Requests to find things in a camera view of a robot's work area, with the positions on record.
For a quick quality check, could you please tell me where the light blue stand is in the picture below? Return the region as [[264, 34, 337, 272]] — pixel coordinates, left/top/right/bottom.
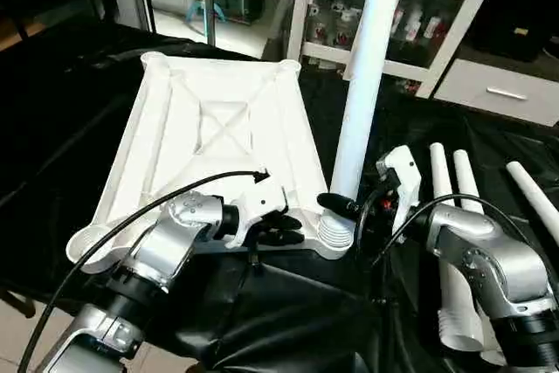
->
[[186, 0, 228, 26]]

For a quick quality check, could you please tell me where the white glass door cabinet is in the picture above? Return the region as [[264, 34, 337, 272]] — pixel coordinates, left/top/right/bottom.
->
[[286, 0, 496, 100]]

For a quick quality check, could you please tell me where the black mat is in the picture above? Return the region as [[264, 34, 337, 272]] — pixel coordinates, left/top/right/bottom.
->
[[0, 19, 559, 373]]

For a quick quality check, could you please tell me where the white plastic table leg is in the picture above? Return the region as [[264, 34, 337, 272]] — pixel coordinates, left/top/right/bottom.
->
[[316, 0, 408, 260], [452, 149, 509, 367], [506, 162, 559, 248], [428, 142, 483, 353]]

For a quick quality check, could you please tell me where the white drawer unit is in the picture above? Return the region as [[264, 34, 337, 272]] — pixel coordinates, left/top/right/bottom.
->
[[433, 45, 559, 128]]

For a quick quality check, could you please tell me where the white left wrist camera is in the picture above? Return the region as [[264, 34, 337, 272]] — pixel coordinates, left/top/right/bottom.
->
[[229, 172, 290, 250]]

